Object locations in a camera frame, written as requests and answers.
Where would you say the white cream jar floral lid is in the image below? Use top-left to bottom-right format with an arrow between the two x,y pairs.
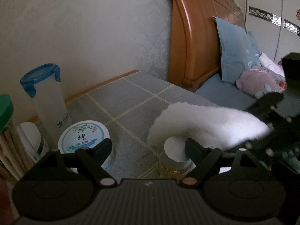
57,120 -> 116,173

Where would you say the glass bottle with silver cap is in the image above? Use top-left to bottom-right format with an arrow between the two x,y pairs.
158,136 -> 195,183

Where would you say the blue bed sheet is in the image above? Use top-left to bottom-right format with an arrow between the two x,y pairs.
195,73 -> 300,117

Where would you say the white fluffy cloth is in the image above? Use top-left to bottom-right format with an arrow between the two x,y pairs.
147,103 -> 271,150

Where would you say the blue lidded clear plastic container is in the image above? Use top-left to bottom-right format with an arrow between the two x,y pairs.
20,63 -> 72,148

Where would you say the blue pillow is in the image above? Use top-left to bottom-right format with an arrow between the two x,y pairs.
214,17 -> 261,84

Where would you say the green lidded chopstick jar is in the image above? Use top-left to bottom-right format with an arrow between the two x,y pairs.
1,94 -> 34,181

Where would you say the dark jar with white lid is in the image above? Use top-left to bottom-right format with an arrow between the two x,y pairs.
17,122 -> 49,164

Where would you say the orange wooden bed headboard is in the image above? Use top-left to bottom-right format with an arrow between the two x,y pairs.
168,0 -> 246,92

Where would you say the grey green checked tablecloth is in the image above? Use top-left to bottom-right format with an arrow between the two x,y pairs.
67,72 -> 214,181

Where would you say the pink floral blanket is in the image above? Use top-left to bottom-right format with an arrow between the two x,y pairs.
235,66 -> 287,100

